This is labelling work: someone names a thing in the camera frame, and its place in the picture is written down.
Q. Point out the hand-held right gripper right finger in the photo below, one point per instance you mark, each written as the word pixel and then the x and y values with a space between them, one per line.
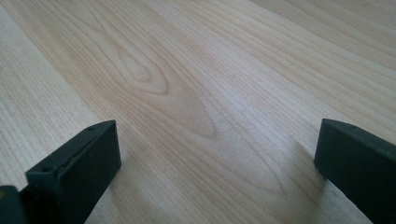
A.
pixel 358 161

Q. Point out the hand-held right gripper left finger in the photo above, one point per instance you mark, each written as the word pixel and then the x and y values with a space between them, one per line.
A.
pixel 77 168

